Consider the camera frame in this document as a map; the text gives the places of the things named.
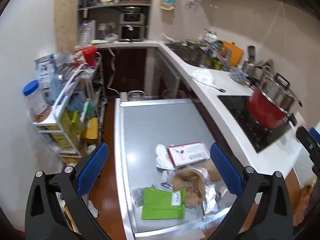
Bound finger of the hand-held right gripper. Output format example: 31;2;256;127
296;126;320;173

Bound kitchen sink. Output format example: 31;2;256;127
164;42;209;68

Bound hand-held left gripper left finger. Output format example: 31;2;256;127
25;142;110;240

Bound metal faucet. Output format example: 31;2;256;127
199;37;227;58

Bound brown paper piece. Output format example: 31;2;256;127
202;162;222;182

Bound clear plastic bottle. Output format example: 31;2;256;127
79;21;92;48

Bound red pot with steel lid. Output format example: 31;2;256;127
247;73;303;131

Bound silver countertop appliance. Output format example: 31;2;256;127
118;12;146;42

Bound orange cutting board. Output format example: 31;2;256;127
221;41;244;67

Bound yellow green boxes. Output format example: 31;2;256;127
51;110;83;153

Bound white cable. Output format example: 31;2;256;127
107;46;121;96

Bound small white paper sachet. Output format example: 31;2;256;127
132;187;146;207

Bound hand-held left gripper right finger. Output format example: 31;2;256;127
207;142;294;240

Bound white cloth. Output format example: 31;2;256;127
192;68;216;86

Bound silver plastic wrapper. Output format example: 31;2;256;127
201;184;221;222

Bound white medicine box red stripe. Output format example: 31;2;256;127
167;142;210;167

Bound white storage rack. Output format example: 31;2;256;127
32;52;108;158

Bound wall hooks with utensils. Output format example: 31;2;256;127
184;0;207;11

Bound speckled beige board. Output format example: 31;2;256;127
53;0;83;53

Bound blue and white bag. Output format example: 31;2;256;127
34;54;63;106

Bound crumpled white plastic wrapper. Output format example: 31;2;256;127
155;144;176;171

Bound plastic jar with blue lid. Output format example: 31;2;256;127
22;80;53;123

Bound black induction cooktop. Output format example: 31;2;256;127
217;95;298;153

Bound blue patterned bowl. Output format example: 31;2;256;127
229;67;250;84

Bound metal grater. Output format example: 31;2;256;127
247;45;256;63

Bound red cup container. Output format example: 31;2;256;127
80;46;98;65

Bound yellow package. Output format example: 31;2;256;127
84;117;99;140

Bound green pouch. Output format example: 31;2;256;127
141;187;187;221

